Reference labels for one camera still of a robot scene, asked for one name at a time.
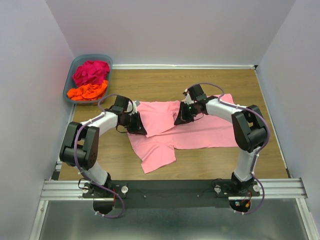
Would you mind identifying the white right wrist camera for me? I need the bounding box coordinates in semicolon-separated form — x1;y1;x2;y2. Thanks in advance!
183;88;194;105

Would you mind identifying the orange t shirt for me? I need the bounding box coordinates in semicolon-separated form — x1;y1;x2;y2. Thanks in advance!
67;80;109;102

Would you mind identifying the grey plastic laundry basin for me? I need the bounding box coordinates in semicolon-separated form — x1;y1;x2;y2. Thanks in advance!
62;54;113;106

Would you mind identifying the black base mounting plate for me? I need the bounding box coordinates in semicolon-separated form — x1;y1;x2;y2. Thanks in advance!
81;178;261;214

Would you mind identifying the magenta t shirt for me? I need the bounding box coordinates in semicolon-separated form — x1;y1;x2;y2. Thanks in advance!
72;60;110;87

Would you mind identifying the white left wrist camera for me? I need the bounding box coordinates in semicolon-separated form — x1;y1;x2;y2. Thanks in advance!
127;100;140;115

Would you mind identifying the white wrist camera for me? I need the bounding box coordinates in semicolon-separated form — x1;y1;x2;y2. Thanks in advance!
127;100;140;115
183;88;194;105

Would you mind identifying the light pink t shirt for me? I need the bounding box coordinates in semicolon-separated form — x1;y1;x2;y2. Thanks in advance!
128;101;237;174

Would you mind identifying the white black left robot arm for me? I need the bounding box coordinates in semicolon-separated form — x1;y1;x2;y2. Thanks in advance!
59;94;147;195

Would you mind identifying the aluminium extrusion rail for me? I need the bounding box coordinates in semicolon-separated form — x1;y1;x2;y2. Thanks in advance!
40;178;308;201

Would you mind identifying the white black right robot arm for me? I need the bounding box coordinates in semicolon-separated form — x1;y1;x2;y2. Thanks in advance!
174;83;270;195

